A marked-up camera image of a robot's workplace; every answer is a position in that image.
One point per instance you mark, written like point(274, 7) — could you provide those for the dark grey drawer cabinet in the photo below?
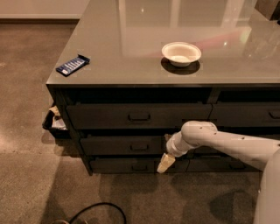
point(240, 62)

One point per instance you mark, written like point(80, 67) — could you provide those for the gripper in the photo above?
point(171, 148)

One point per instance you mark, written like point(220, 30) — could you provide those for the white paper bowl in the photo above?
point(181, 54)

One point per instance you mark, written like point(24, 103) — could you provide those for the drawer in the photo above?
point(246, 114)
point(123, 145)
point(118, 165)
point(204, 150)
point(218, 164)
point(135, 116)

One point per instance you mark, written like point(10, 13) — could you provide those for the black bin with trash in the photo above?
point(54, 124)

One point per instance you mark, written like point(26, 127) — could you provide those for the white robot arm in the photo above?
point(267, 209)

